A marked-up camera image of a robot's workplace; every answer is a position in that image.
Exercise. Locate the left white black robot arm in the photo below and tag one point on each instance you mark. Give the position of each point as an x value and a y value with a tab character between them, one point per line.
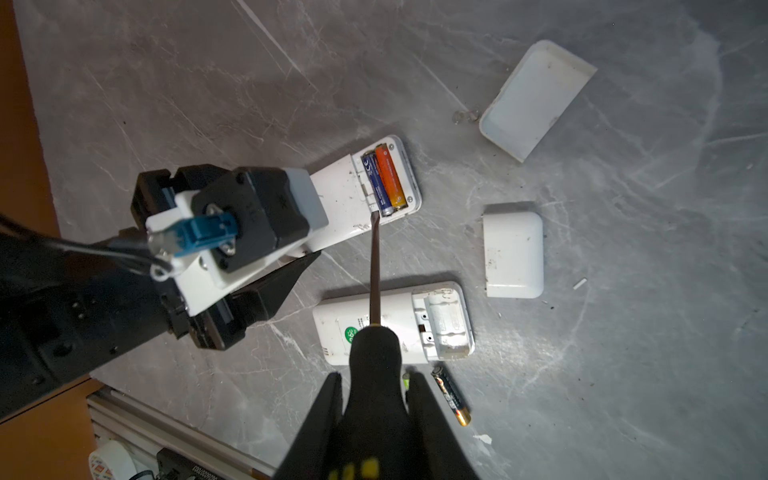
68	308

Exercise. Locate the black yellow screwdriver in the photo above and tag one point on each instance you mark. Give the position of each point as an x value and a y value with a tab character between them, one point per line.
374	438

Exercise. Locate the black gold AAA battery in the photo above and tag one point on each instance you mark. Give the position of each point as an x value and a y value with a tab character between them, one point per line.
451	394

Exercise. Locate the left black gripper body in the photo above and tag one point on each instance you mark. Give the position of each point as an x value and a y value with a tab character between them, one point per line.
224	324

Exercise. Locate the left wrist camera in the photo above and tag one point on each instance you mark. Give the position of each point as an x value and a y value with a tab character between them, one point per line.
221	229

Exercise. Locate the blue AAA battery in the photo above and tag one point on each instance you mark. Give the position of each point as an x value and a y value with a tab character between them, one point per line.
369	162

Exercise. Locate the white battery cover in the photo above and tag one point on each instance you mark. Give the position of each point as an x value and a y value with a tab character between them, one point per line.
513	252
541	87

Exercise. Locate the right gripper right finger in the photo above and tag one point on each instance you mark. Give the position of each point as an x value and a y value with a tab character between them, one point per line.
439	452

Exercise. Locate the orange yellow AAA battery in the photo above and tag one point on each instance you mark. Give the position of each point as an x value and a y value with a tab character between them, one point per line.
389	177

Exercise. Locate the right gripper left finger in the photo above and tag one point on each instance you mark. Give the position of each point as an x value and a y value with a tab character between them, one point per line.
306	457

